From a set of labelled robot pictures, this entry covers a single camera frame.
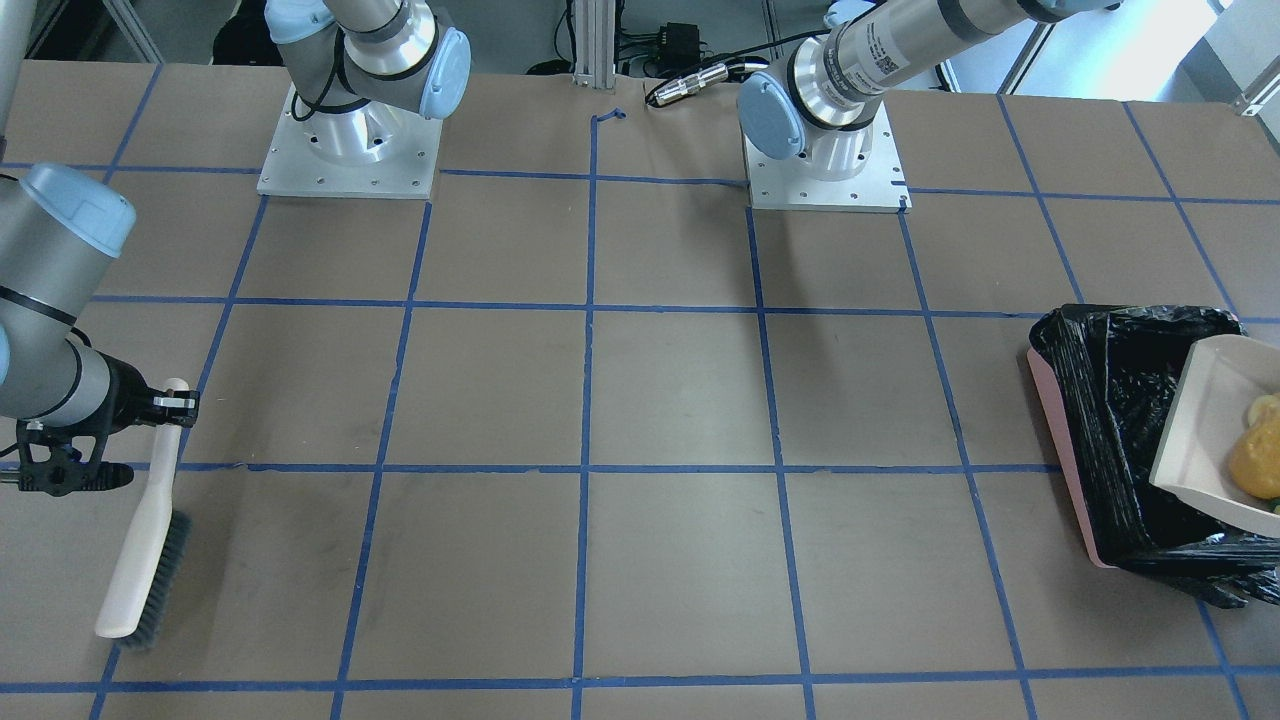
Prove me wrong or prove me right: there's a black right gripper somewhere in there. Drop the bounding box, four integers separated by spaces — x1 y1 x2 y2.
79 350 201 439

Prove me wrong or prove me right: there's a beige hand brush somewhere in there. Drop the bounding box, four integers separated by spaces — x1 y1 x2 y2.
95 378 193 650

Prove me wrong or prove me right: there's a beige plastic dustpan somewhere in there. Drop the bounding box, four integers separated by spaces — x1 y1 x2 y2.
1149 334 1279 538

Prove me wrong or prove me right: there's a yellow green sponge trash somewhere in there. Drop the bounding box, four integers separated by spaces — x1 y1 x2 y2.
1245 393 1280 427

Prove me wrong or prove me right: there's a yellow trash ball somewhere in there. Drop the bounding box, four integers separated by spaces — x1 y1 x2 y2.
1228 416 1279 501

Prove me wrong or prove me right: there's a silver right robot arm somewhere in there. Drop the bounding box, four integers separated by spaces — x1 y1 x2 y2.
1 1 472 438

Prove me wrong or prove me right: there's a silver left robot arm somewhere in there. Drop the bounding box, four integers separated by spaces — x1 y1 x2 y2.
737 1 1105 181

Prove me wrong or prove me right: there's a black lined trash bin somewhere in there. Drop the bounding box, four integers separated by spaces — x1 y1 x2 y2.
1028 304 1279 609

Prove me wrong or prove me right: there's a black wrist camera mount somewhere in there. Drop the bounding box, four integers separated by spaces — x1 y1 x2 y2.
3 420 134 497

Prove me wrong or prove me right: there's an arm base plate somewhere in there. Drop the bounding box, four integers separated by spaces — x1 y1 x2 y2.
256 87 443 200
742 104 913 214

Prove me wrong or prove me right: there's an aluminium frame post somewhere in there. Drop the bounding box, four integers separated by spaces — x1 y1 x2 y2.
570 0 618 94

